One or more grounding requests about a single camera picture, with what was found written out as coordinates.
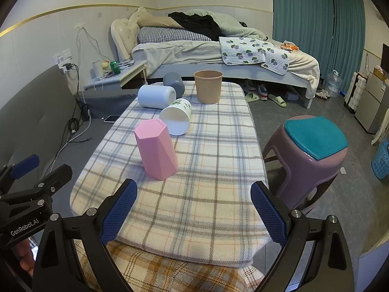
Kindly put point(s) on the pink hexagonal cup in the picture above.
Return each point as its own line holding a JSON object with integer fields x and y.
{"x": 156, "y": 152}

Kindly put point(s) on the blue laundry basket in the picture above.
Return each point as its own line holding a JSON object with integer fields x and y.
{"x": 381, "y": 161}

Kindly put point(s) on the white power strip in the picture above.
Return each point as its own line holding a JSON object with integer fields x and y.
{"x": 66, "y": 68}

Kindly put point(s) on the checkered pillow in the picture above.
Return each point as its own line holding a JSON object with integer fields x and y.
{"x": 164, "y": 35}

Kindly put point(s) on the brown cup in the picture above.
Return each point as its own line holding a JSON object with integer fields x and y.
{"x": 208, "y": 88}

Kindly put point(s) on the white bed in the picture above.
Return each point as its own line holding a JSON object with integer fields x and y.
{"x": 182, "y": 53}

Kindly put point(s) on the sneaker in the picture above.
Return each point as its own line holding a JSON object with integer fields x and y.
{"x": 262, "y": 92}

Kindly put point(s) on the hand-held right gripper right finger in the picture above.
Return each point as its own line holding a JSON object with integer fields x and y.
{"x": 267, "y": 216}

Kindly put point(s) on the grey sofa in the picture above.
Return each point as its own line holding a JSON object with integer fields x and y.
{"x": 33, "y": 112}

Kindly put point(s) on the smartphone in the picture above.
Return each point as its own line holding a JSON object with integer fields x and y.
{"x": 111, "y": 119}

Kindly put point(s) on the light blue cup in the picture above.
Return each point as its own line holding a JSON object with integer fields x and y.
{"x": 155, "y": 96}

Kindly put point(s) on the grey cup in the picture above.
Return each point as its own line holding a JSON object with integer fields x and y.
{"x": 175, "y": 81}

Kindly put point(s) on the teal seat cushion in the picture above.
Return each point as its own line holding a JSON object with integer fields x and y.
{"x": 316, "y": 137}

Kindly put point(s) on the green can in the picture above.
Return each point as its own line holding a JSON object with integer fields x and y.
{"x": 115, "y": 67}

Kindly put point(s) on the white wall switch panel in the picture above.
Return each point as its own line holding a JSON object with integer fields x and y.
{"x": 62, "y": 55}

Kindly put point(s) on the large water bottle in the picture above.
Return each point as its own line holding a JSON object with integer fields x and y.
{"x": 333, "y": 85}

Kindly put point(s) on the light blue nightstand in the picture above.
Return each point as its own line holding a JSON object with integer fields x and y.
{"x": 121, "y": 77}

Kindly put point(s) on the beige pillow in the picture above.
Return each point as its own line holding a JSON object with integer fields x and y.
{"x": 158, "y": 22}

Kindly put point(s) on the plaid tablecloth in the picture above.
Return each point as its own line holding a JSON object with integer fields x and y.
{"x": 200, "y": 173}

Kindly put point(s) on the black garment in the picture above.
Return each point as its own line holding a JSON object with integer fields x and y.
{"x": 199, "y": 24}

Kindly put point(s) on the cardboard box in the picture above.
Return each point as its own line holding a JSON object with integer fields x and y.
{"x": 380, "y": 73}

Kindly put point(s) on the teal curtain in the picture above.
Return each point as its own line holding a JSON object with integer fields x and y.
{"x": 304, "y": 21}

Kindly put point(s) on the green slipper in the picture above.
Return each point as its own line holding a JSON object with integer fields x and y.
{"x": 277, "y": 99}
{"x": 251, "y": 97}

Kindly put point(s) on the person's left hand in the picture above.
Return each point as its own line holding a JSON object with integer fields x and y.
{"x": 25, "y": 257}

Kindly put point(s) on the grey cabinet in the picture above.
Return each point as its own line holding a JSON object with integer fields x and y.
{"x": 375, "y": 106}

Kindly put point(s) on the orange snack bag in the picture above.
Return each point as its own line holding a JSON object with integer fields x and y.
{"x": 288, "y": 46}

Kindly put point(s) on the green blanket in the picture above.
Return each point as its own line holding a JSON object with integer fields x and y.
{"x": 237, "y": 27}

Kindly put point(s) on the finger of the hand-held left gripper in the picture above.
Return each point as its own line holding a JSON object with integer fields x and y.
{"x": 24, "y": 165}
{"x": 59, "y": 175}

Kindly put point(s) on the floral print mat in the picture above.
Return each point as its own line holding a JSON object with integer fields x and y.
{"x": 252, "y": 51}

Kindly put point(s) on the purple plastic stool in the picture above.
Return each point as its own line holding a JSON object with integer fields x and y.
{"x": 304, "y": 178}

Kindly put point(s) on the white suitcase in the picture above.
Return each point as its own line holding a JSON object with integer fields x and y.
{"x": 355, "y": 92}

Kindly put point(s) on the white leaf print cup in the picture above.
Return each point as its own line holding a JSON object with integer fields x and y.
{"x": 174, "y": 121}

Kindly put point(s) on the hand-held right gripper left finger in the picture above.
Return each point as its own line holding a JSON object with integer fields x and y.
{"x": 120, "y": 211}

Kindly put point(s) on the orange plaid cushion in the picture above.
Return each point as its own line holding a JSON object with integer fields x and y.
{"x": 164, "y": 275}

